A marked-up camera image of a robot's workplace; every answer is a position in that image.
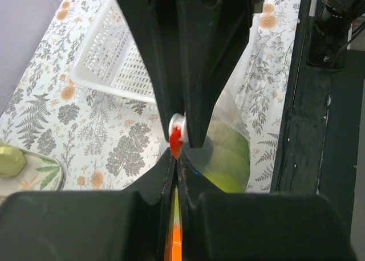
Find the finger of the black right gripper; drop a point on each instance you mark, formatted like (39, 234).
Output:
(154, 27)
(213, 35)

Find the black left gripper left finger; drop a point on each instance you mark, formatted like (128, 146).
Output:
(128, 224)

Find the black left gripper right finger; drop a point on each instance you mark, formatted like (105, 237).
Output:
(247, 226)

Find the clear zip top bag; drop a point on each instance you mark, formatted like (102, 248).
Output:
(210, 184)

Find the fake orange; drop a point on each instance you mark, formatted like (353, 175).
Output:
(173, 245)

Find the fake green cabbage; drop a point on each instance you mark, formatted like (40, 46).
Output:
(231, 152)

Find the white plastic basket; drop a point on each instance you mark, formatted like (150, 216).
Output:
(108, 59)

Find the floral tablecloth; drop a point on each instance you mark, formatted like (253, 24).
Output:
(104, 142)

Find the floral serving tray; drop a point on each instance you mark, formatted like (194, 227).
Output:
(41, 173)

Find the pale yellow mug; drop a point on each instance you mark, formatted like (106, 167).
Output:
(13, 160)

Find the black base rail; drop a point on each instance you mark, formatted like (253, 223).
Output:
(318, 141)

